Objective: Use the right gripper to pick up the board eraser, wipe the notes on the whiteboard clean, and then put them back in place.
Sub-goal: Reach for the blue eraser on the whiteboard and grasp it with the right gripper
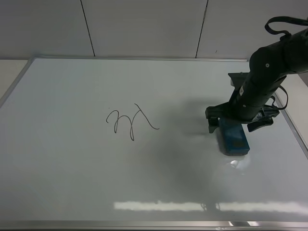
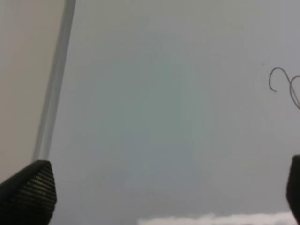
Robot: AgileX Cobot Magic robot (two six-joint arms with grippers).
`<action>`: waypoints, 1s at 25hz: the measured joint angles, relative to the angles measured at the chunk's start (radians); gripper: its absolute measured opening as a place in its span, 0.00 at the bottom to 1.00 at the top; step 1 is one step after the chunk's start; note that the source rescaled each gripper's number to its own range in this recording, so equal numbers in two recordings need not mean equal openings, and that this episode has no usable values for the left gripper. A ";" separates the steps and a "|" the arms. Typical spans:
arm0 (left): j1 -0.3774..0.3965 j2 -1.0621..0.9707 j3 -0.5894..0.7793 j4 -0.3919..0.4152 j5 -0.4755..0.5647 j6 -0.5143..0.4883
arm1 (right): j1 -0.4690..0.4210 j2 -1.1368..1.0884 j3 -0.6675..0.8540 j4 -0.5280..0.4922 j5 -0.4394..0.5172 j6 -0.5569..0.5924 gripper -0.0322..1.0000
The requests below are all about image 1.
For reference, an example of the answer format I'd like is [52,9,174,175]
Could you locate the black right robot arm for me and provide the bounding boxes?
[205,30,308,133]

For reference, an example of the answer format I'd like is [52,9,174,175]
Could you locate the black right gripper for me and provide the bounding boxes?
[205,97,279,134]

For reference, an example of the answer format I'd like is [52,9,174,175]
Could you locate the white aluminium-framed whiteboard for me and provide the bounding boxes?
[0,57,308,231]

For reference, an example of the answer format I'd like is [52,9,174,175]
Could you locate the blue board eraser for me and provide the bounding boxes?
[218,118,250,156]

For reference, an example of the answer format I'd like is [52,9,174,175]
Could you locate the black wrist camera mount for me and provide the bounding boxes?
[228,72,248,90]

